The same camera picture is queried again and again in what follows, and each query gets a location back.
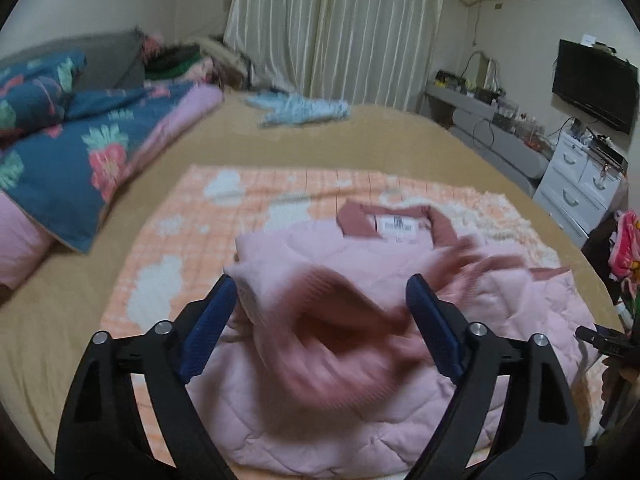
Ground black cable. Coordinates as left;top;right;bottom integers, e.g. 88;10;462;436
471;117;497;150

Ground assorted small desk items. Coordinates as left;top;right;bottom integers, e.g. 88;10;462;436
435;50;551;148

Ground pink pillow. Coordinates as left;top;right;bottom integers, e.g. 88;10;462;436
0;192;56;291

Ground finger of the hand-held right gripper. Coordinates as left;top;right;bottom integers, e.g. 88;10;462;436
575;326;640;359

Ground pink quilted jacket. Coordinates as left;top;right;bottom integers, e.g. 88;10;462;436
187;199;601;473

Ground black set-top box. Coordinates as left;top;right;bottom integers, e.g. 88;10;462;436
589;137;629;172

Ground grey headboard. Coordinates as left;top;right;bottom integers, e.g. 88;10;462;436
0;30;146;93

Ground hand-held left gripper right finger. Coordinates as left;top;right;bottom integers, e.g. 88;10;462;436
406;274;586;480

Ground white drawer cabinet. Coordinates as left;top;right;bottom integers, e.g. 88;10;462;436
532;127;630;248

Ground orange checked fleece blanket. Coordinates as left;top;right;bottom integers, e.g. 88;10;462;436
100;164;608;478

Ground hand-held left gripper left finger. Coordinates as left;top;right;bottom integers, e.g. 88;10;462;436
54;275;238;480

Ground blue floral quilt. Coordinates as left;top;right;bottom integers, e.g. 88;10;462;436
0;50;223;253

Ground white striped curtain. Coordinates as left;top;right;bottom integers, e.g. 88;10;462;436
224;0;446;113

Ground dark cloth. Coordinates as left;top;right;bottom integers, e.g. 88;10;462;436
582;212;622;306

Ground tan bedspread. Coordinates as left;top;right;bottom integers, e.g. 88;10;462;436
0;87;626;480

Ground black television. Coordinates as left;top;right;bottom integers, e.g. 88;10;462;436
551;39;640;136

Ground light blue garment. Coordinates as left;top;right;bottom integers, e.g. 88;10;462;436
245;91;351;128

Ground pink floral cloth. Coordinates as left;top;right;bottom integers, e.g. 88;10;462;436
607;210;640;311

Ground grey desk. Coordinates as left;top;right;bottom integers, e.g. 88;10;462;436
425;82;551;181

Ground pile of clothes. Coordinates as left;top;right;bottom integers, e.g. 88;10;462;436
140;32;251;91

